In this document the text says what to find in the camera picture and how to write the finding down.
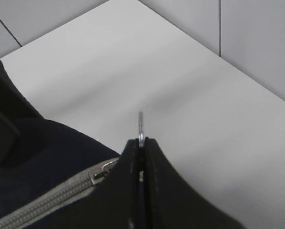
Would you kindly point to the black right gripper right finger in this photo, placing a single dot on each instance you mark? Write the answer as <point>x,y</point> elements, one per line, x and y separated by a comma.
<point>170,202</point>

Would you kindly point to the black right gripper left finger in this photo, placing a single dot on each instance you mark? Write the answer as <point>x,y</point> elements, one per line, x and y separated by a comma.
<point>112,205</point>

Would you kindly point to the navy insulated lunch bag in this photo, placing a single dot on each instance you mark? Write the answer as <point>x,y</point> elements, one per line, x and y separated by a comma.
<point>46,168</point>

